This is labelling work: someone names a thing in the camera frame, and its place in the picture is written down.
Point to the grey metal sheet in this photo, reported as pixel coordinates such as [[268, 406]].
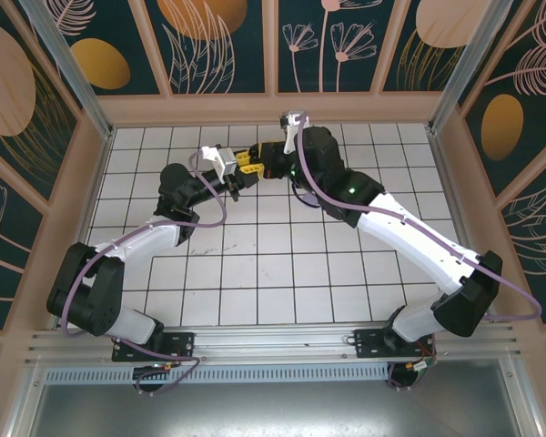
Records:
[[273, 409]]

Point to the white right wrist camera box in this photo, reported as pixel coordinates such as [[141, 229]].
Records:
[[292, 125]]

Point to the aluminium frame post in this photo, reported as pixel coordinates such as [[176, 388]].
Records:
[[471, 68], [70, 68]]

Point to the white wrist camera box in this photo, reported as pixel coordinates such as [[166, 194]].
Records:
[[292, 125], [218, 160]]

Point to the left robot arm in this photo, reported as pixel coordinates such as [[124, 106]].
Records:
[[141, 241]]

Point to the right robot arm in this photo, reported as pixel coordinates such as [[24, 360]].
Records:
[[400, 232]]

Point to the aluminium mounting rail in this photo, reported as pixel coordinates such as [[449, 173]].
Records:
[[273, 341]]

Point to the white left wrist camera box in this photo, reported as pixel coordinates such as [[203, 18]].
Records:
[[218, 160]]

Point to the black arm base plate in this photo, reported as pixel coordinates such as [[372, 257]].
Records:
[[368, 341], [182, 341]]

